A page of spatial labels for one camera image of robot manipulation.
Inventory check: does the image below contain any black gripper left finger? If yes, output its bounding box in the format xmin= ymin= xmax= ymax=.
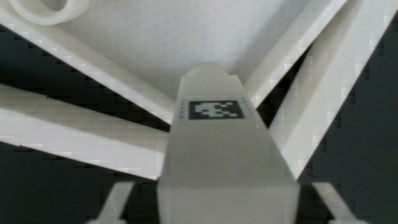
xmin=83 ymin=181 xmax=135 ymax=224

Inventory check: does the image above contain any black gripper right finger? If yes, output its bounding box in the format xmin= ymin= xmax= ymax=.
xmin=313 ymin=182 xmax=369 ymax=224

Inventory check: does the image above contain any white desk top panel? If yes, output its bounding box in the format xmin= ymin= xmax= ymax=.
xmin=0 ymin=0 xmax=348 ymax=120

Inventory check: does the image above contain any white right barrier block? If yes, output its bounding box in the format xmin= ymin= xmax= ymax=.
xmin=270 ymin=0 xmax=398 ymax=178

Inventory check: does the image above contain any white front barrier rail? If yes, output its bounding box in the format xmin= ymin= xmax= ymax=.
xmin=0 ymin=84 xmax=169 ymax=179

